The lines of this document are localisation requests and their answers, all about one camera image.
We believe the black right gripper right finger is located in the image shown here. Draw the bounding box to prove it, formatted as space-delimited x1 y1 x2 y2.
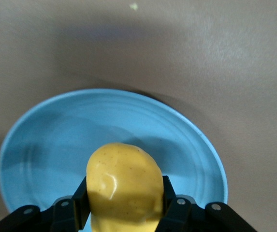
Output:
154 175 258 232

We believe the blue round plate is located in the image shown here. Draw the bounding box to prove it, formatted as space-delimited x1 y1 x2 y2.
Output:
0 88 229 232

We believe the yellow potato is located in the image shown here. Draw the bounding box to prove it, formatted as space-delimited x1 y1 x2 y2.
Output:
86 142 164 232

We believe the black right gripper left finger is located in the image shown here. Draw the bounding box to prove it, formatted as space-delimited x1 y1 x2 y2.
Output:
0 176 91 232

